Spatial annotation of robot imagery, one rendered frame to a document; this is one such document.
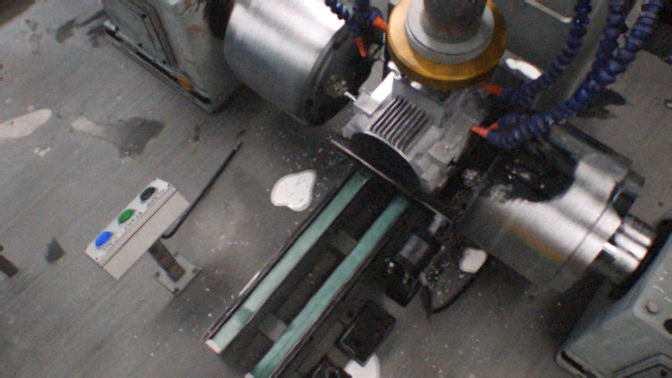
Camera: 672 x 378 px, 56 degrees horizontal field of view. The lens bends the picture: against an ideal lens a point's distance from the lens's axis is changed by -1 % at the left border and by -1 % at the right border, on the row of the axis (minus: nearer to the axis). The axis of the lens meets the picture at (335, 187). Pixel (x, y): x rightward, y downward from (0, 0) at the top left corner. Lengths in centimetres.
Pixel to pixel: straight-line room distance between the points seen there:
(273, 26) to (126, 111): 51
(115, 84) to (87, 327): 56
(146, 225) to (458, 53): 55
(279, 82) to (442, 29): 33
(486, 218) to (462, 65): 24
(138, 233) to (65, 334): 36
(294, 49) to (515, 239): 47
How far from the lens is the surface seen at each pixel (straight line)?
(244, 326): 113
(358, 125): 106
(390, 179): 108
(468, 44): 95
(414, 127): 106
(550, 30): 116
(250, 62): 114
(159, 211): 105
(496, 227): 101
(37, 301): 139
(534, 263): 102
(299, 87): 109
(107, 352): 131
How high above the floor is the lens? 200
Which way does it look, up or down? 65 degrees down
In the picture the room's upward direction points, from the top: 3 degrees counter-clockwise
